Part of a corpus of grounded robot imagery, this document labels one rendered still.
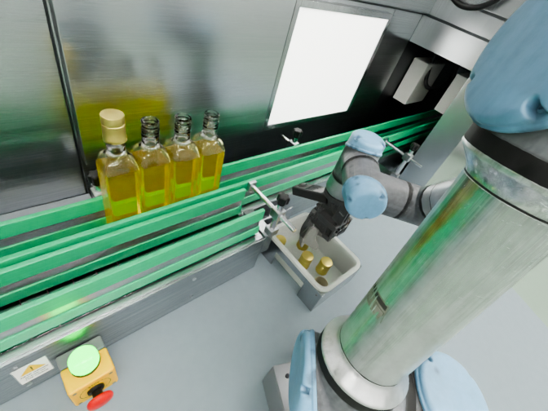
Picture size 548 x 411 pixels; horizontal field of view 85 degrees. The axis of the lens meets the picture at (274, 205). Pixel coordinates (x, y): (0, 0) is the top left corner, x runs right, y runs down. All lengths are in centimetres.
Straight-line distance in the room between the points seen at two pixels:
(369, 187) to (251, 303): 42
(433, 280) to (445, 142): 109
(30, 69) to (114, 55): 13
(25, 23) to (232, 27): 34
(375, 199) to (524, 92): 35
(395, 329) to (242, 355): 45
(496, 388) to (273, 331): 58
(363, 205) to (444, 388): 28
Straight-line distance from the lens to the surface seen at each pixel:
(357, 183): 55
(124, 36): 62
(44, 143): 71
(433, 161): 138
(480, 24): 132
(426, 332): 33
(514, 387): 108
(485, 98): 26
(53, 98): 67
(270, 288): 81
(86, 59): 62
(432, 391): 48
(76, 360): 62
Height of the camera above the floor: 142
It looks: 42 degrees down
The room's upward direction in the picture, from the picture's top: 20 degrees clockwise
